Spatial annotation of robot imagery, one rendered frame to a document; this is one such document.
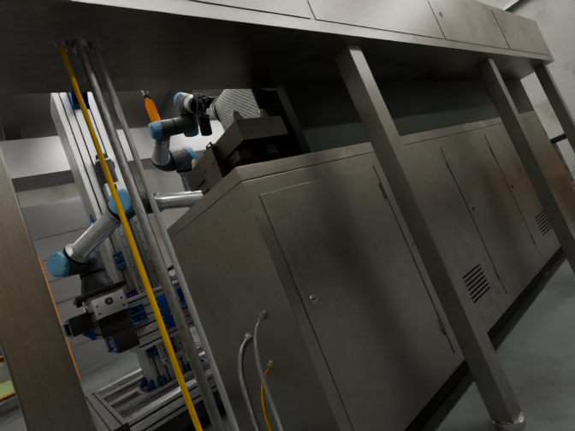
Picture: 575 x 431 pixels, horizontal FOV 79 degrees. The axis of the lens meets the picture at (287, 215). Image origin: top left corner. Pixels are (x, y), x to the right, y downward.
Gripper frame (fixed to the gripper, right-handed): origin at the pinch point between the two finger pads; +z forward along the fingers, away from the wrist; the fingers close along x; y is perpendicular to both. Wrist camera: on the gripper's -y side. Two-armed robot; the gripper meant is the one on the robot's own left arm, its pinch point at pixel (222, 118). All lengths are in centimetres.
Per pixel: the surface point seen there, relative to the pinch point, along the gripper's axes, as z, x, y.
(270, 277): 69, -30, -24
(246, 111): 22.3, -4.3, 6.9
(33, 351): 82, -78, -6
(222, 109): 7.2, -4.4, 5.2
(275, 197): 60, -22, -8
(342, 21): 52, 6, 35
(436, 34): 51, 61, 36
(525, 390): 122, 28, -60
